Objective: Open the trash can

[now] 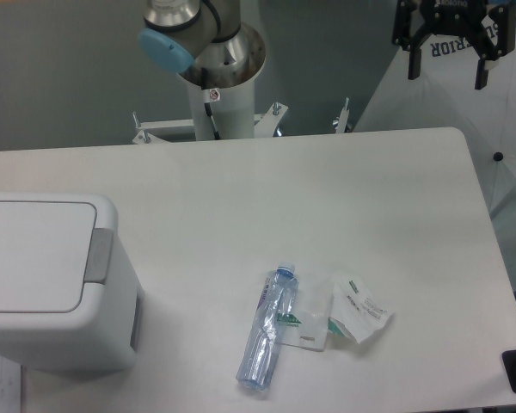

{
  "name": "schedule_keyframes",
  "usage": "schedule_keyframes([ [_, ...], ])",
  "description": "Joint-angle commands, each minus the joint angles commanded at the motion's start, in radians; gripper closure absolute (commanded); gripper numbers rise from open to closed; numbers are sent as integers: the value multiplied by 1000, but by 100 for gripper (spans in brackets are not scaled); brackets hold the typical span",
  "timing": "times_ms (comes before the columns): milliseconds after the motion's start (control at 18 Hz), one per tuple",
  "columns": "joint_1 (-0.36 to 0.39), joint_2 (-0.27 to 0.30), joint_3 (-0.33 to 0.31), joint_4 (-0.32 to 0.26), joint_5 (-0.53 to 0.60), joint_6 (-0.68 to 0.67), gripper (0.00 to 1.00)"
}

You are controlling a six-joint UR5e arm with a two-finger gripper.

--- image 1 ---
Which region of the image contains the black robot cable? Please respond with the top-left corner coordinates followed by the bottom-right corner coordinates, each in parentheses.
top-left (200, 67), bottom-right (222, 141)

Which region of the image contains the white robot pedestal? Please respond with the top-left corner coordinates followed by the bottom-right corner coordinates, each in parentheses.
top-left (184, 80), bottom-right (255, 141)

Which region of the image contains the white trash can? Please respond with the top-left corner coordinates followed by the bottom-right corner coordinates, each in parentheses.
top-left (0, 192), bottom-right (144, 372)

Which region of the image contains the clear plastic bag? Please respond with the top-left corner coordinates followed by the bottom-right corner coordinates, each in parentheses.
top-left (281, 276), bottom-right (333, 352)

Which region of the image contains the paper sheet under can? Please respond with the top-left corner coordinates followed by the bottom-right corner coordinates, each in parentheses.
top-left (0, 356), bottom-right (22, 413)

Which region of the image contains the white umbrella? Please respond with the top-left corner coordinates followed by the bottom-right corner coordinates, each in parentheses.
top-left (355, 36), bottom-right (516, 210)

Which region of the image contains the white trash can lid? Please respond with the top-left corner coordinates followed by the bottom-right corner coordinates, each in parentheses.
top-left (0, 200), bottom-right (98, 313)

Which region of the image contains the crushed clear plastic bottle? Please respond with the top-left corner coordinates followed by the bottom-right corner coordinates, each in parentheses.
top-left (236, 262), bottom-right (298, 391)

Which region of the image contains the crumpled white paper wrapper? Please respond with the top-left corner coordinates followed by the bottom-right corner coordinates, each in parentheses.
top-left (329, 273), bottom-right (394, 344)

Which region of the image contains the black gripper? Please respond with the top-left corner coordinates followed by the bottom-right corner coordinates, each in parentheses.
top-left (391, 1), bottom-right (516, 90)

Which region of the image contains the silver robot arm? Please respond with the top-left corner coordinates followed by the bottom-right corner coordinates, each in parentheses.
top-left (138, 1), bottom-right (516, 90)

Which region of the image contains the white metal base frame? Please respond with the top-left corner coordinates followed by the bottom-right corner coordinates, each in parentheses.
top-left (131, 96), bottom-right (353, 145)

